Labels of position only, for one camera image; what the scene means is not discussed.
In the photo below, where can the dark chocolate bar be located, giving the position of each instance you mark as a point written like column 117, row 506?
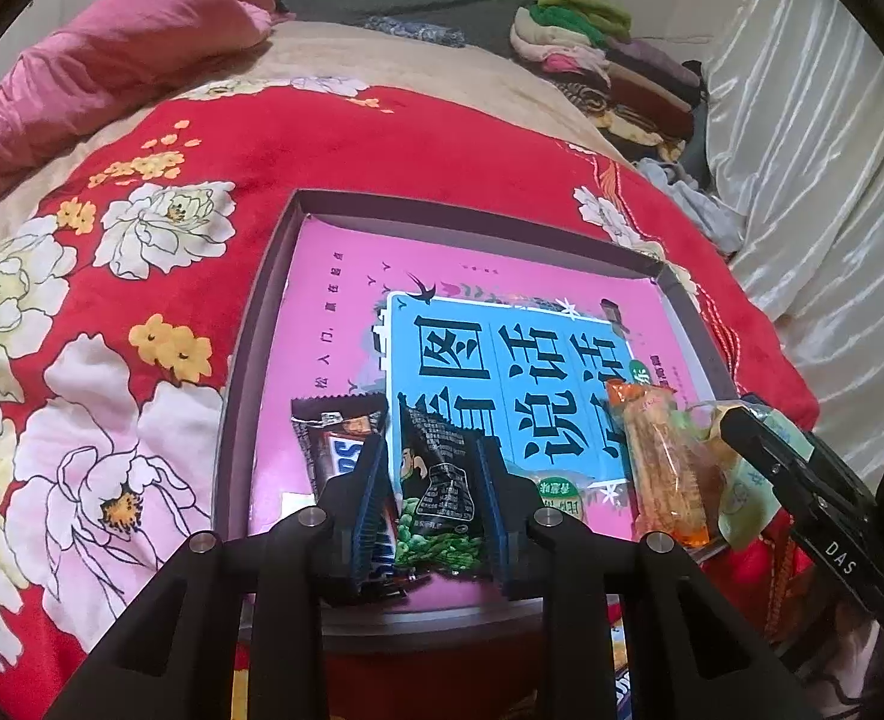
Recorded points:
column 333, row 442

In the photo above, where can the stack of folded clothes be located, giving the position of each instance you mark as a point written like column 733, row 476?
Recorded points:
column 622, row 82

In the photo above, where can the pink picture book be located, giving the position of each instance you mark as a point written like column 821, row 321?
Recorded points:
column 322, row 315

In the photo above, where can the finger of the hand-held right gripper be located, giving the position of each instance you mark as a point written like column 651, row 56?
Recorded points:
column 760, row 439

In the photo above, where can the black green pea packet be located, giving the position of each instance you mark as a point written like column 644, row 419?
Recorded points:
column 442, row 487

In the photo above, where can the white blue cloth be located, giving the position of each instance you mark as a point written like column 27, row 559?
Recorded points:
column 700, row 202

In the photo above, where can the red floral blanket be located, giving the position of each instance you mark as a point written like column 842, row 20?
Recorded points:
column 187, row 135

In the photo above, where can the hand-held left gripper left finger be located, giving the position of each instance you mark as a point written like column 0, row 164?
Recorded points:
column 370, row 514

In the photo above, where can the white satin curtain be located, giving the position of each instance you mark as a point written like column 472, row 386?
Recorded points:
column 809, row 127

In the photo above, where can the shallow grey tray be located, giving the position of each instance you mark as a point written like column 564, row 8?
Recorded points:
column 254, row 360

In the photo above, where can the dark purple cloth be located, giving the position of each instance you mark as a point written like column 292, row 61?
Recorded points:
column 283, row 4

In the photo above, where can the round brown snack clear packet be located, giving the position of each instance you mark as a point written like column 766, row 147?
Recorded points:
column 708, row 484

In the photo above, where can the orange snack packet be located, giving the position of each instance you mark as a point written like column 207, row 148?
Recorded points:
column 659, row 457

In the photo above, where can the blue patterned pillow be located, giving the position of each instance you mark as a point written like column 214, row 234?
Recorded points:
column 415, row 30

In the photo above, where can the beige fleece blanket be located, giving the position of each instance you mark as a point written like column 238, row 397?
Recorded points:
column 382, row 64

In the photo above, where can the pale green snack packet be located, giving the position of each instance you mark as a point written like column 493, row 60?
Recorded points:
column 745, row 506

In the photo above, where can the pink quilt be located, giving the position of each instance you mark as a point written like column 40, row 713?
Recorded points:
column 111, row 52

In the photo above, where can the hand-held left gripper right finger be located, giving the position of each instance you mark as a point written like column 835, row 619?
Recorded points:
column 496, row 525

